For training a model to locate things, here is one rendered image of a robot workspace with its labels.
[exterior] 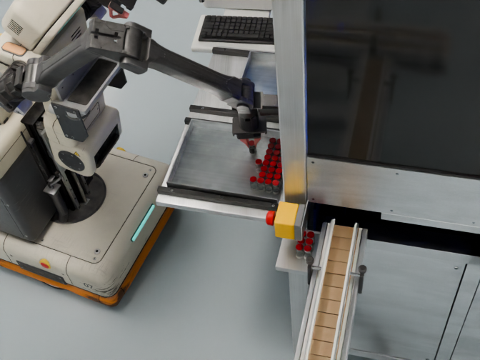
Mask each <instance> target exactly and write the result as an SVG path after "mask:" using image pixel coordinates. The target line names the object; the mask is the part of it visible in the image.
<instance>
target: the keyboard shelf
mask: <svg viewBox="0 0 480 360"><path fill-rule="evenodd" d="M270 15H271V10H258V9H225V11H224V16H242V17H243V16H247V17H248V16H252V17H258V18H259V17H263V18H264V17H268V18H269V17H270ZM205 16H207V15H201V17H200V19H199V23H198V26H197V29H196V33H195V36H194V40H193V42H192V45H191V51H192V52H204V53H212V49H213V47H216V46H226V47H234V48H241V49H254V50H262V51H275V48H274V45H269V44H240V43H224V42H208V41H199V40H198V39H199V34H200V32H201V28H202V25H203V22H204V18H205ZM270 18H273V17H270Z"/></svg>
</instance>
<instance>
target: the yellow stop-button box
mask: <svg viewBox="0 0 480 360"><path fill-rule="evenodd" d="M305 208H306V205H304V204H299V205H298V204H293V203H288V202H283V201H280V202H279V206H278V209H277V212H276V216H275V220H274V228H275V236H276V237H280V238H285V239H295V240H296V241H301V225H302V221H303V217H304V212H305Z"/></svg>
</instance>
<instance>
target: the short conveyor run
mask: <svg viewBox="0 0 480 360"><path fill-rule="evenodd" d="M358 227H359V223H356V222H355V224H354V227H348V226H339V225H335V219H332V220H331V223H324V222H323V224H322V228H321V233H320V237H319V244H318V247H317V251H316V257H315V261H314V258H313V257H312V256H308V257H307V258H306V263H307V264H308V266H307V276H308V285H309V291H308V295H307V298H306V305H305V309H304V315H303V319H302V323H301V328H300V332H299V338H298V342H297V346H296V352H295V356H294V360H347V359H348V354H349V346H350V341H351V333H352V328H353V323H354V315H355V311H356V302H357V297H358V293H359V294H361V293H362V289H363V282H364V274H365V273H366V266H364V265H363V262H364V254H365V249H366V240H367V233H368V229H362V228H359V229H358ZM313 263H314V265H313Z"/></svg>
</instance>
